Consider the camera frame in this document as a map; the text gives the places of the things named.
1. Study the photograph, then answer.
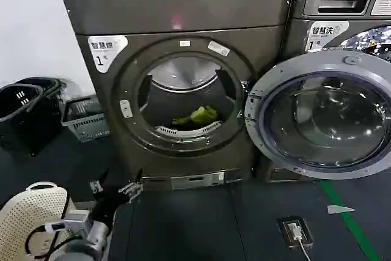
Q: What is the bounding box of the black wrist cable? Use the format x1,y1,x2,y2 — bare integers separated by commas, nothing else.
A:
24,223,85,261

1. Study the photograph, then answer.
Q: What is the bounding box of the white perforated lint filter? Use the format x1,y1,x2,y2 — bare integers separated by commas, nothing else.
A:
155,121,223,137

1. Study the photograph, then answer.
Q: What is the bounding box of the floor socket box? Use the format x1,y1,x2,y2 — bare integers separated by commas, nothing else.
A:
276,215,314,251

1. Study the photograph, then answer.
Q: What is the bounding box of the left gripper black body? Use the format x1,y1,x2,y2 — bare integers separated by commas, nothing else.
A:
90,188,133,224

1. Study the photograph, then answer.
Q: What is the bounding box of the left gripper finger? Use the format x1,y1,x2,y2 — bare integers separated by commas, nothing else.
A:
117,167,145,204
88,178,103,195

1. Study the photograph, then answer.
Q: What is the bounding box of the white plug and cable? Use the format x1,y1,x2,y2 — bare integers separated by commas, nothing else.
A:
287,222,310,261

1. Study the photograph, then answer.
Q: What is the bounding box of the grey dryer with round opening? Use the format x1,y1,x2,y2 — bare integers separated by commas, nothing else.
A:
59,0,296,191

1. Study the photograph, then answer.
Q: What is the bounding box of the round glass dryer door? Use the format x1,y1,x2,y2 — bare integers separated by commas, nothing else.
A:
244,48,391,181

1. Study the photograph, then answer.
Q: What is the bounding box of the black plastic basket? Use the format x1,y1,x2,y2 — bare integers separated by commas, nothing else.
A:
16,76,67,135
0,84,47,157

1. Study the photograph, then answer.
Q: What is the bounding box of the grey washing machine with drawer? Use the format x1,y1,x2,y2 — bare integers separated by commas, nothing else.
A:
241,0,391,184

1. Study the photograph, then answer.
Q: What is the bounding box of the green cloth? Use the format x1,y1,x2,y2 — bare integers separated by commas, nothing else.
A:
172,105,219,126

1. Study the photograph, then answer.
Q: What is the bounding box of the white arrow floor sticker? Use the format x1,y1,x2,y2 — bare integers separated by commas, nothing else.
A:
327,205,357,215

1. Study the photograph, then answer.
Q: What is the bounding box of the grey slotted plastic basket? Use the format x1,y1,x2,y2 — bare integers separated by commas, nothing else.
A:
61,95,111,143

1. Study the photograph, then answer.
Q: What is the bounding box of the cream perforated laundry basket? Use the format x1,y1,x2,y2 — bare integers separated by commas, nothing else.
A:
0,181,73,261

